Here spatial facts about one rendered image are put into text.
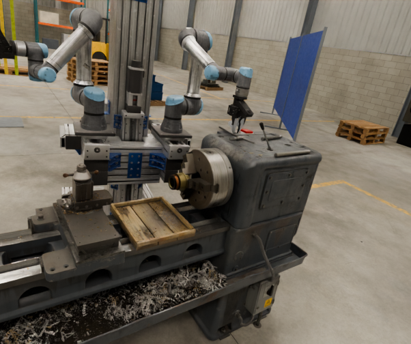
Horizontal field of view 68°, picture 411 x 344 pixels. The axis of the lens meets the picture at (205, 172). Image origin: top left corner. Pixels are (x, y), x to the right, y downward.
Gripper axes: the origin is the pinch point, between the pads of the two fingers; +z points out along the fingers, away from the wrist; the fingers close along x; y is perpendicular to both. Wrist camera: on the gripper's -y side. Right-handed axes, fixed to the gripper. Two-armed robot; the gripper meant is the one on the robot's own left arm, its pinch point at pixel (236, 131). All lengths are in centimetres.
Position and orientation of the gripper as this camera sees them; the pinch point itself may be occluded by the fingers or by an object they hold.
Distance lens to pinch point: 179.9
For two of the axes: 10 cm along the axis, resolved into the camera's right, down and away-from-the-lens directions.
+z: -1.6, 9.1, 3.8
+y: -5.5, -4.0, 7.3
